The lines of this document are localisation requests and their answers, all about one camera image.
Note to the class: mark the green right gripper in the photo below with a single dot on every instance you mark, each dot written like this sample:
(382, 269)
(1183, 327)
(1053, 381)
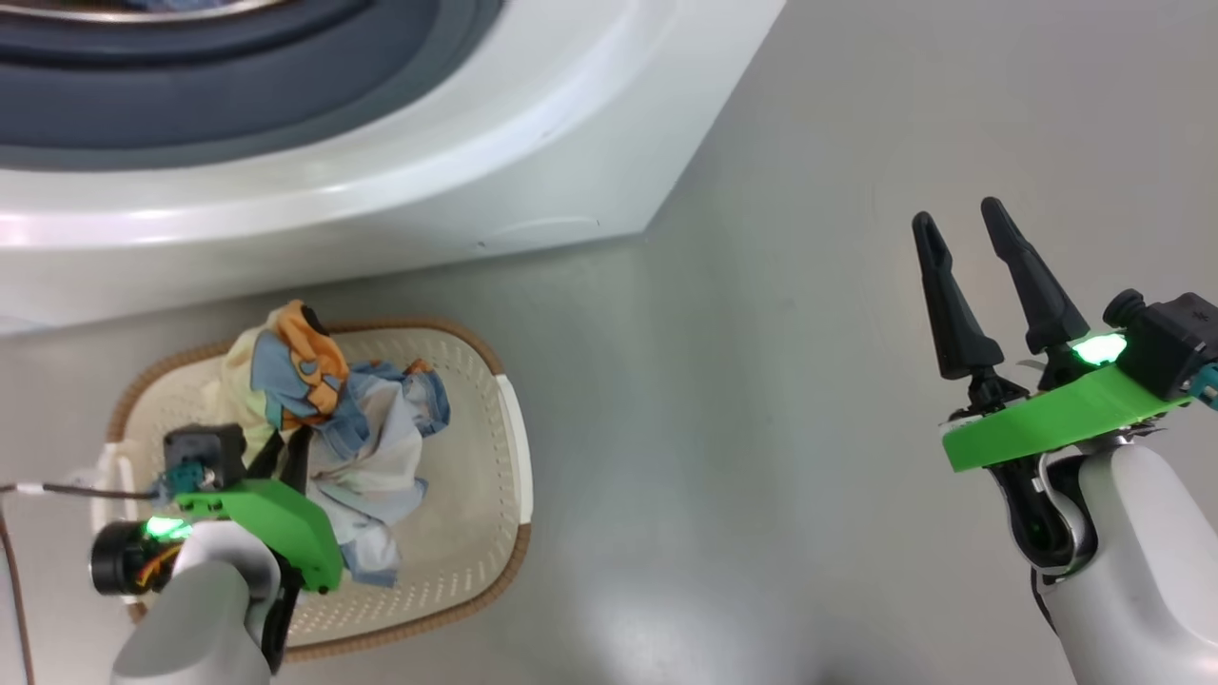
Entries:
(1047, 419)

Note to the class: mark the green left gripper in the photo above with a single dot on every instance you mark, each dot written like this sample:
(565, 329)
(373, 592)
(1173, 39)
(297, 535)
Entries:
(276, 514)

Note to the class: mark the blue orange patterned clothes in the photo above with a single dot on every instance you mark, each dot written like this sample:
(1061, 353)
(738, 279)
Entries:
(371, 447)

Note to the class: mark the cream laundry basket brown rim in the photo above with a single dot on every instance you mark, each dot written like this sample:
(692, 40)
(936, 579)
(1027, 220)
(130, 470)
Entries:
(466, 514)

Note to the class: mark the white front-load washing machine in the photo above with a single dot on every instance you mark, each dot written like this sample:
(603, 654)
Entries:
(428, 162)

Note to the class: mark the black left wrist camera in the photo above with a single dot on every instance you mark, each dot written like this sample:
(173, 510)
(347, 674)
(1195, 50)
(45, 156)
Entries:
(205, 452)

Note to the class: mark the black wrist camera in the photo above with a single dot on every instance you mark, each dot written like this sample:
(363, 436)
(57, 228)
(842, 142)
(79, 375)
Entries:
(1170, 338)
(205, 452)

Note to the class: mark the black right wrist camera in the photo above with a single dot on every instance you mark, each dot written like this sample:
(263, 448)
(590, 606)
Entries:
(1170, 338)

